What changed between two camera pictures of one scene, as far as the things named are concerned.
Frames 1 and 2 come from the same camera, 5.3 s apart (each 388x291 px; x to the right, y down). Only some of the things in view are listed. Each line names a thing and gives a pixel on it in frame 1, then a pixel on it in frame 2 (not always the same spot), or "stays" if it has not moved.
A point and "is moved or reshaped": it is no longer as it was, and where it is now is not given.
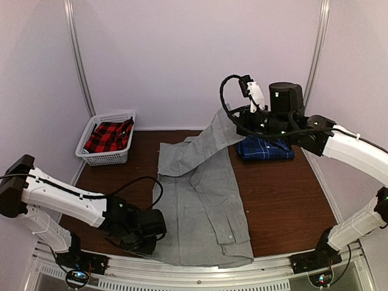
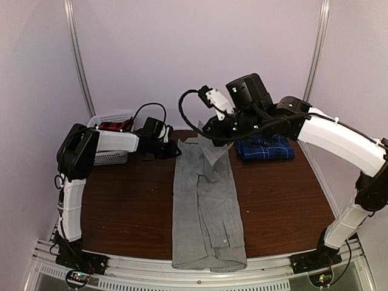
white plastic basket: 105,157 stays
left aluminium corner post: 70,8 stays
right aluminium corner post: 318,54 stays
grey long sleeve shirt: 197,188 is moved or reshaped
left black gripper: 147,249 -> 171,153
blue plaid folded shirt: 256,148 stays
